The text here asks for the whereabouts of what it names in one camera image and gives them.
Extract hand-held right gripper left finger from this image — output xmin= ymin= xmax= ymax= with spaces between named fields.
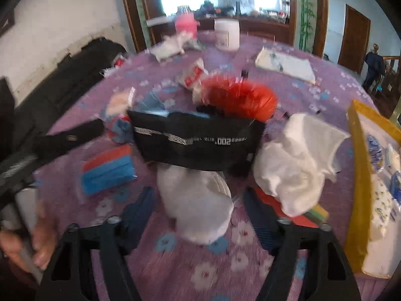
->
xmin=35 ymin=186 xmax=156 ymax=301

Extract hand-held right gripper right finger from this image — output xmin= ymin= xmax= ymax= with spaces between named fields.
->
xmin=243 ymin=186 xmax=365 ymax=301

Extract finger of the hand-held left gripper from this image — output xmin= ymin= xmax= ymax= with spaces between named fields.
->
xmin=31 ymin=117 xmax=106 ymax=164

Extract red and blue sponge pack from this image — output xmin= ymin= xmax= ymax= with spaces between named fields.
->
xmin=80 ymin=144 xmax=137 ymax=196

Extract blue towel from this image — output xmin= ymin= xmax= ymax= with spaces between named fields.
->
xmin=109 ymin=92 xmax=171 ymax=145

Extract white face mask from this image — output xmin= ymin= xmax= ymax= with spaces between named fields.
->
xmin=156 ymin=163 xmax=235 ymax=246

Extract white cloth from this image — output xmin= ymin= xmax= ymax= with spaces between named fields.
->
xmin=253 ymin=113 xmax=351 ymax=217

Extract yellow box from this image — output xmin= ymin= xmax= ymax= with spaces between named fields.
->
xmin=345 ymin=100 xmax=401 ymax=278

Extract red plastic bag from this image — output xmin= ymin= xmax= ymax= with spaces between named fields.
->
xmin=200 ymin=73 xmax=279 ymax=123

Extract person's left hand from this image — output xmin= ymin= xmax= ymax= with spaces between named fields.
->
xmin=0 ymin=199 xmax=59 ymax=273

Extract coloured sponge stack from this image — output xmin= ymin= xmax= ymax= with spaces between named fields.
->
xmin=254 ymin=186 xmax=329 ymax=228

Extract pink tissue pack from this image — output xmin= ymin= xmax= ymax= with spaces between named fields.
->
xmin=105 ymin=87 xmax=137 ymax=120

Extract black bag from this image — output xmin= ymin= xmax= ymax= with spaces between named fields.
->
xmin=16 ymin=38 xmax=127 ymax=138

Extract purple floral tablecloth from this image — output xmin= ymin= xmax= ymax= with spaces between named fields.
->
xmin=31 ymin=30 xmax=389 ymax=301

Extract crumpled plastic bags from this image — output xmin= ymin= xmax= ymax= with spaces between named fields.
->
xmin=102 ymin=52 xmax=129 ymax=77

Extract white blue printed packet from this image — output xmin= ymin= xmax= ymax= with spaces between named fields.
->
xmin=363 ymin=132 xmax=401 ymax=276

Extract red label wet wipes pack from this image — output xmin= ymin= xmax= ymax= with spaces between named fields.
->
xmin=178 ymin=58 xmax=210 ymax=104

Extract white glove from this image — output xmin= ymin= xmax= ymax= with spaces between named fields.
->
xmin=150 ymin=33 xmax=204 ymax=61

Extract white paper notebook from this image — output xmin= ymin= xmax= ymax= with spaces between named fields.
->
xmin=255 ymin=48 xmax=316 ymax=85

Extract pink bottle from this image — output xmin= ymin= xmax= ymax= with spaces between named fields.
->
xmin=175 ymin=5 xmax=198 ymax=40

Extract white plastic jar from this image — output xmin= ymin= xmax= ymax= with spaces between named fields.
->
xmin=214 ymin=18 xmax=240 ymax=51

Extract wooden stair railing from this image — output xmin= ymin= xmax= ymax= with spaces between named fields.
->
xmin=380 ymin=55 xmax=401 ymax=101

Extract brown wooden door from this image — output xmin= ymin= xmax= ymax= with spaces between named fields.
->
xmin=338 ymin=5 xmax=371 ymax=75

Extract wooden window frame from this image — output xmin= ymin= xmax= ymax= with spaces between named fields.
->
xmin=118 ymin=0 xmax=329 ymax=58

